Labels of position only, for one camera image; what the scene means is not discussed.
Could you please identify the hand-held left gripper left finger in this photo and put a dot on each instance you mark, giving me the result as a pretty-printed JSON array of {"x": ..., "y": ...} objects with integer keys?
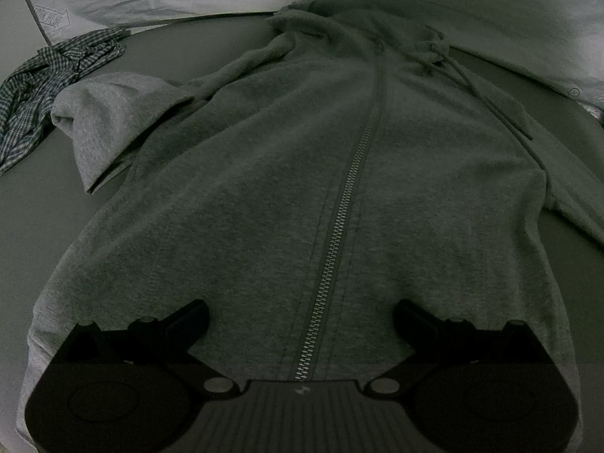
[{"x": 191, "y": 325}]

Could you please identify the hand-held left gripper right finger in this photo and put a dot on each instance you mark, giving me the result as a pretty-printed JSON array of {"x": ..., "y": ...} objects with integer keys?
[{"x": 415, "y": 325}]

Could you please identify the grey zip hoodie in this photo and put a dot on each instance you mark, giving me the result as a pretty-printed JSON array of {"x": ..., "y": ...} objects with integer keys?
[{"x": 236, "y": 174}]

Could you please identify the blue checked shirt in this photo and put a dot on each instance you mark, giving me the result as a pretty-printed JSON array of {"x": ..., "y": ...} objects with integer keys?
[{"x": 42, "y": 85}]

